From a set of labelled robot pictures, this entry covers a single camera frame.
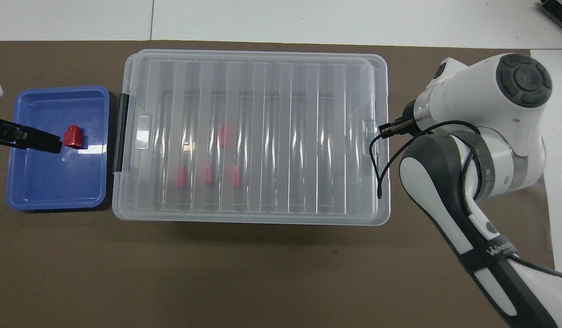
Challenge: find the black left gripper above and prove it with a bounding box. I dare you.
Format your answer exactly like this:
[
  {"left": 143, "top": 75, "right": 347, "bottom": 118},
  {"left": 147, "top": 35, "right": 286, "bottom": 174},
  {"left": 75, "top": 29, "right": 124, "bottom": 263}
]
[{"left": 0, "top": 118, "right": 62, "bottom": 153}]

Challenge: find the brown table mat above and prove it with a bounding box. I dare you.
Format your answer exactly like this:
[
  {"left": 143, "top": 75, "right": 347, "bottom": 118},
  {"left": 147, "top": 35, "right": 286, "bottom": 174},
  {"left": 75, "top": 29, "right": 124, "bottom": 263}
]
[{"left": 0, "top": 40, "right": 562, "bottom": 328}]

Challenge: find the black ribbed device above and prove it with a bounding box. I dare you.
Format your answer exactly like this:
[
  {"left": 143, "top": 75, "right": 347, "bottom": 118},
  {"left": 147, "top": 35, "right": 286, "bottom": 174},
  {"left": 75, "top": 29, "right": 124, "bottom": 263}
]
[{"left": 538, "top": 0, "right": 562, "bottom": 24}]

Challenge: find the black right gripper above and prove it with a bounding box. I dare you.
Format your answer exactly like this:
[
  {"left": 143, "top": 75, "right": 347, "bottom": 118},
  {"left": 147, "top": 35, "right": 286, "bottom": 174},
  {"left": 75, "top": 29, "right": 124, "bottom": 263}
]
[{"left": 401, "top": 101, "right": 420, "bottom": 135}]

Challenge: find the clear plastic storage box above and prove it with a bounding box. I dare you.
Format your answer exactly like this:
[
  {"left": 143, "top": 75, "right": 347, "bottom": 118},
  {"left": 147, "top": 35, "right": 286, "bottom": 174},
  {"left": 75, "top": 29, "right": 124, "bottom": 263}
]
[{"left": 111, "top": 54, "right": 392, "bottom": 226}]

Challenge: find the black box latch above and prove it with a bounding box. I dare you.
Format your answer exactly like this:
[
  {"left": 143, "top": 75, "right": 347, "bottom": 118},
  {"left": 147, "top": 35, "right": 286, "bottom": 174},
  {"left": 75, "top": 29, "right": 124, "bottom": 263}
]
[{"left": 113, "top": 92, "right": 129, "bottom": 173}]

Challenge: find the clear ribbed plastic lid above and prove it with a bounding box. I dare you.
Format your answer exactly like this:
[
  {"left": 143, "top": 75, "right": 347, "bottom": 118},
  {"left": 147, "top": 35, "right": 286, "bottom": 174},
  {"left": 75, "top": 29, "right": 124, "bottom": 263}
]
[{"left": 124, "top": 49, "right": 392, "bottom": 225}]

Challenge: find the blue plastic tray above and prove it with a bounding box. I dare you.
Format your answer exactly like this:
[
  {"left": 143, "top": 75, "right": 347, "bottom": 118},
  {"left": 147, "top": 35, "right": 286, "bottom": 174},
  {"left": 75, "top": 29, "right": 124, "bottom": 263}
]
[{"left": 6, "top": 86, "right": 110, "bottom": 211}]

